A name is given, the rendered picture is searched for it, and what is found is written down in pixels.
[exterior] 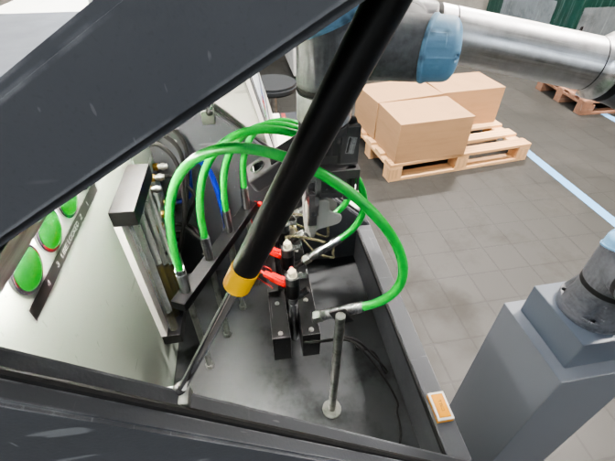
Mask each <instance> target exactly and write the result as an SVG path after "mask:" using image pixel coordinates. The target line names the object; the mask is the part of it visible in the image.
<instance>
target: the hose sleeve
mask: <svg viewBox="0 0 615 461"><path fill-rule="evenodd" d="M362 302H363V301H360V302H354V303H350V304H347V305H343V306H335V307H331V308H327V309H322V310H321V311H320V316H321V318H322V319H323V320H328V319H332V318H333V317H332V316H331V315H330V314H329V311H332V310H337V309H342V308H345V309H346V310H347V312H348V313H349V314H350V315H355V314H359V313H364V312H365V311H364V310H363V309H362V307H361V303H362Z"/></svg>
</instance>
